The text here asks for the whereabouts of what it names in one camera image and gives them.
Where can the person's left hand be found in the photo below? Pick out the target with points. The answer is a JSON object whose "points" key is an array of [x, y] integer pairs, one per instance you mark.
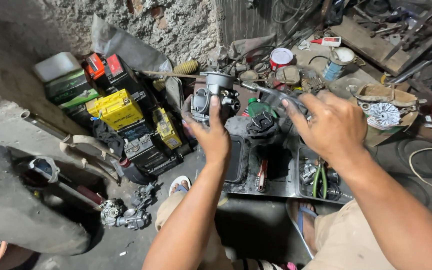
{"points": [[212, 140]]}

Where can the person's right hand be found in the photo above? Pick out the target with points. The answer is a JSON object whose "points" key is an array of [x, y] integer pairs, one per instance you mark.
{"points": [[332, 125]]}

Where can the gray metal carburetor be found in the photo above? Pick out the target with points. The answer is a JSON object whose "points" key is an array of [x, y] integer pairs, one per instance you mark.
{"points": [[216, 88]]}

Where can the gray toothbrush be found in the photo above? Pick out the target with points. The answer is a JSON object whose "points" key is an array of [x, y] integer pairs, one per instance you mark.
{"points": [[264, 89]]}

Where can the black plastic tray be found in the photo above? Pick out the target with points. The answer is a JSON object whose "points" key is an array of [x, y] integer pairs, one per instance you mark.
{"points": [[236, 161]]}

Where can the small yellow battery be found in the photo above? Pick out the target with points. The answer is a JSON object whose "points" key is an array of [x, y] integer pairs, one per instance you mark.
{"points": [[166, 129]]}

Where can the silver finned engine part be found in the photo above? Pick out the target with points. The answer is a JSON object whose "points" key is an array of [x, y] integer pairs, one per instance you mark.
{"points": [[384, 113]]}

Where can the small silver carburetor part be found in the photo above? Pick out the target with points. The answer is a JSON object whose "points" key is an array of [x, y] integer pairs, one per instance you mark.
{"points": [[308, 173]]}

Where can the black rubber intake part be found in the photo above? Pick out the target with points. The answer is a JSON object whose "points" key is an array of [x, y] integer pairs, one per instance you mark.
{"points": [[263, 123]]}

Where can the person's left foot in sandal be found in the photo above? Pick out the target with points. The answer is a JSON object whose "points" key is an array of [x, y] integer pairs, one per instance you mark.
{"points": [[180, 185]]}

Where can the person's foot in sandal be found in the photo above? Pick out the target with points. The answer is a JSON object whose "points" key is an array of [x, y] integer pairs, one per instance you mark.
{"points": [[180, 185], [306, 225]]}

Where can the green plastic bottle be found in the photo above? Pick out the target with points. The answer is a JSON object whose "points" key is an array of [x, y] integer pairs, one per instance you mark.
{"points": [[261, 108]]}

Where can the blue spray can white cap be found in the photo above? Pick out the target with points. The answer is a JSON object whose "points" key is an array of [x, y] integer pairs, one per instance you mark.
{"points": [[336, 63]]}

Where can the cardboard box with engine parts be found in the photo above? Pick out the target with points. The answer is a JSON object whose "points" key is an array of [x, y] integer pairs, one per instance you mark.
{"points": [[388, 95]]}

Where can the black battery with gray label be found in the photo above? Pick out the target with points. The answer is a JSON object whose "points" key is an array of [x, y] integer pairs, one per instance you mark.
{"points": [[144, 150]]}

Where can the metal coil spring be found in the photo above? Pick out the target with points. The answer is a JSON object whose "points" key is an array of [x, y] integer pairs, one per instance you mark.
{"points": [[339, 193]]}

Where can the metal work tray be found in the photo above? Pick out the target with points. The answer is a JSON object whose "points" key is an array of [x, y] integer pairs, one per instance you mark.
{"points": [[276, 180]]}

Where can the yellow ribbed rubber boot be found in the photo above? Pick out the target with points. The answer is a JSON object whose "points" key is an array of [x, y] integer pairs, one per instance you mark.
{"points": [[186, 66]]}

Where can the thin wooden stick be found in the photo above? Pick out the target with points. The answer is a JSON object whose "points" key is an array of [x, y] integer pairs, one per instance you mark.
{"points": [[167, 74]]}

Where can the white tube with red cap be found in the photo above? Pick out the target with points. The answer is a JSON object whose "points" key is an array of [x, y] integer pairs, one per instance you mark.
{"points": [[328, 41]]}

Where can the red can with white lid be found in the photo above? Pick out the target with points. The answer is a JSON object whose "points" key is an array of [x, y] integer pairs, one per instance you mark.
{"points": [[281, 57]]}

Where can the black oil bottle red cap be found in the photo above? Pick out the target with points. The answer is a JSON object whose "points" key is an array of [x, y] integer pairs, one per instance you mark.
{"points": [[131, 172]]}

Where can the large yellow battery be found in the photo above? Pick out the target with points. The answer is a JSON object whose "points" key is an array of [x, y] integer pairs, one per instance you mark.
{"points": [[118, 108]]}

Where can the person's right foot in sandal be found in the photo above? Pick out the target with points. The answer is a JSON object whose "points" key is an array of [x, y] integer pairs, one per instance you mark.
{"points": [[306, 225]]}

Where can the black cloth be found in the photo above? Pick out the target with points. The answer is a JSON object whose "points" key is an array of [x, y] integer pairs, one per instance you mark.
{"points": [[107, 137]]}

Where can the wooden shelf with tools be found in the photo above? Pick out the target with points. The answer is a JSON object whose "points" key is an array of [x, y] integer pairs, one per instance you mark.
{"points": [[384, 33]]}

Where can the dismantled carburetors on floor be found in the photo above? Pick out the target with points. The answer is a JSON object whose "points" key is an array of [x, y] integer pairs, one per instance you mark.
{"points": [[126, 215]]}

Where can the person's beige shorts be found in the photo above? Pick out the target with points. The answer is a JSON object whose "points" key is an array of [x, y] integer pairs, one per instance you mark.
{"points": [[343, 240]]}

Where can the black batteries with red tops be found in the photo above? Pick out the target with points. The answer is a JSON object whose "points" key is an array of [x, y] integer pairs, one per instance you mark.
{"points": [[114, 71]]}

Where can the beige exhaust pipe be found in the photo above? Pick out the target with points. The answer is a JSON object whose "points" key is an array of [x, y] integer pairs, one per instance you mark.
{"points": [[88, 142]]}

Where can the gray plastic bag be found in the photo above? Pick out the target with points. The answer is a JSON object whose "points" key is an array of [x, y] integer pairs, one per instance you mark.
{"points": [[126, 45]]}

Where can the green and black battery box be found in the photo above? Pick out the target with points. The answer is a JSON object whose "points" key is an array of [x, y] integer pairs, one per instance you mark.
{"points": [[69, 90]]}

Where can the blue and white plastic part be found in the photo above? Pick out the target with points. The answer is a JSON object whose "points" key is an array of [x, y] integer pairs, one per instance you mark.
{"points": [[45, 167]]}

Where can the gray metal pipe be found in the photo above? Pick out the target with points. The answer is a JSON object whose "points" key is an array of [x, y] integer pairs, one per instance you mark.
{"points": [[43, 124]]}

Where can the white plastic container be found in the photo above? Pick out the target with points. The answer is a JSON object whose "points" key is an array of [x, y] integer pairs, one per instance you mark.
{"points": [[56, 65]]}

